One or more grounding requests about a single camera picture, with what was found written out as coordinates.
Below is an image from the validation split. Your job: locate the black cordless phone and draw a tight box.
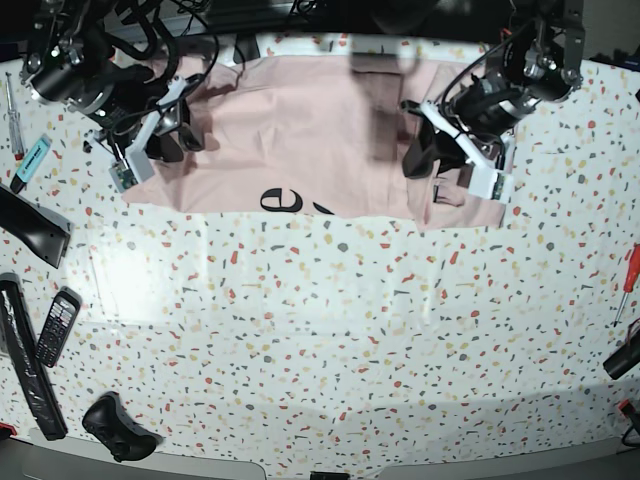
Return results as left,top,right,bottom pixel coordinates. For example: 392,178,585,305
35,287,81,368

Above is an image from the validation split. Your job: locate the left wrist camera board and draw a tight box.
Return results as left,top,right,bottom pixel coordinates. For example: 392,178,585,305
468,165,515,205

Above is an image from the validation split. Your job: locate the black game controller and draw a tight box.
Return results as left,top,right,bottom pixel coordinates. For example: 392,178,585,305
82,391,163,463

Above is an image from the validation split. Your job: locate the teal highlighter marker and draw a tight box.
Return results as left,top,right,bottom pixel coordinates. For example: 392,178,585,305
10,134,52,194

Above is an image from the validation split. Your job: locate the black mount bracket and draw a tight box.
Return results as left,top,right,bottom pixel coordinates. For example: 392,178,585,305
233,34,261,64

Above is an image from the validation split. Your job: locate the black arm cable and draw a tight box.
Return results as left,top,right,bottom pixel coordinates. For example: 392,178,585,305
109,0,221,101

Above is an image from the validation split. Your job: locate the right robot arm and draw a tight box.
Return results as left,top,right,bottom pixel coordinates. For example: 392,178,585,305
21,1,206,181

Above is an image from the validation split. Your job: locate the red-handled screwdriver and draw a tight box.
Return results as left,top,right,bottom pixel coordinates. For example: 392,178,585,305
613,243,640,326

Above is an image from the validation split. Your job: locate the pink T-shirt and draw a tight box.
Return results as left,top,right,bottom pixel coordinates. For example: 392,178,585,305
124,55,505,229

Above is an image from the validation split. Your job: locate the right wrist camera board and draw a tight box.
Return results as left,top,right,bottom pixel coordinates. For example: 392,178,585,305
109,161,138,193

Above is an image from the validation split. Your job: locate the red and black clamp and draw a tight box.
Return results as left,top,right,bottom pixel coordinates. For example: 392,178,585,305
618,400,640,449

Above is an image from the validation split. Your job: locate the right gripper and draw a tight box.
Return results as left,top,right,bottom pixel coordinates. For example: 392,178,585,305
84,64,205,173

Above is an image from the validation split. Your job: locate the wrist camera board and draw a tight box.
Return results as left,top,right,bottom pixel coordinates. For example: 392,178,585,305
109,161,138,193
468,165,515,205

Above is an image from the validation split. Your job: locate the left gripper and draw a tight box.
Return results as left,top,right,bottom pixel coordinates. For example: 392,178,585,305
402,74,540,180

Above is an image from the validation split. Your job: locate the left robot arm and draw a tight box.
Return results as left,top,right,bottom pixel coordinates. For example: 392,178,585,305
400,1,585,179

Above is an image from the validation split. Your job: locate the terrazzo pattern tablecloth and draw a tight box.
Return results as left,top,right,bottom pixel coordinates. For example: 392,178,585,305
1,62,639,478

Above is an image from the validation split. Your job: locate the black cylindrical tool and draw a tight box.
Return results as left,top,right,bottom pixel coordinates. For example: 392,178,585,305
603,336,640,380

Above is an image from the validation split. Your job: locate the black stapler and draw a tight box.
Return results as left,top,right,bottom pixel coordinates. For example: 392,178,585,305
1,185,71,268

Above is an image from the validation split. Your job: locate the clear-handled screwdriver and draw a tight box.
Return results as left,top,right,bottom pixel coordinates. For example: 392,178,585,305
5,72,25,161

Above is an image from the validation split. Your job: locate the long black bar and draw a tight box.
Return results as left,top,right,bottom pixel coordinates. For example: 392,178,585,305
1,273,68,441

